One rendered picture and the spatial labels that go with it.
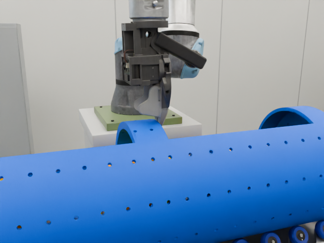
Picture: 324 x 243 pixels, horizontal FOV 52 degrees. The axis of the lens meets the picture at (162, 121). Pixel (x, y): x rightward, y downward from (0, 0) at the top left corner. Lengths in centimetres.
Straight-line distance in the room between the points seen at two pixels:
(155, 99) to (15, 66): 147
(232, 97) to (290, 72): 84
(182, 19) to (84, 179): 58
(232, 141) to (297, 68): 381
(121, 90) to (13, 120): 118
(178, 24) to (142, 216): 58
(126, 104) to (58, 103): 239
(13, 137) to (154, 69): 158
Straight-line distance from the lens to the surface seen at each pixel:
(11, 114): 210
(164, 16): 64
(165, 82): 63
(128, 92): 100
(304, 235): 87
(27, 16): 330
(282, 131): 74
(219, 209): 65
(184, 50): 66
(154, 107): 66
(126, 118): 96
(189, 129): 97
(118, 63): 101
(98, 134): 90
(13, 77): 206
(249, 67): 402
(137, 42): 64
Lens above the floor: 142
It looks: 16 degrees down
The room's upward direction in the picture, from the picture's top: straight up
